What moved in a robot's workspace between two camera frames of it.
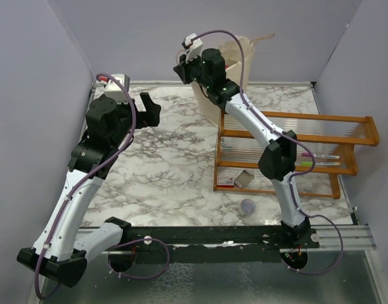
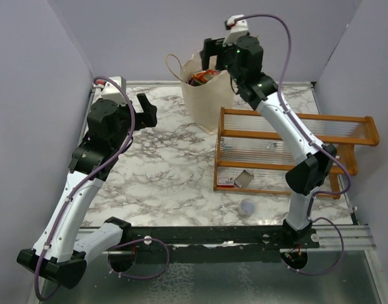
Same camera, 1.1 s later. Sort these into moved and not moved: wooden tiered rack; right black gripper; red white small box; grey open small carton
Moved: right black gripper
Not moved: grey open small carton; red white small box; wooden tiered rack
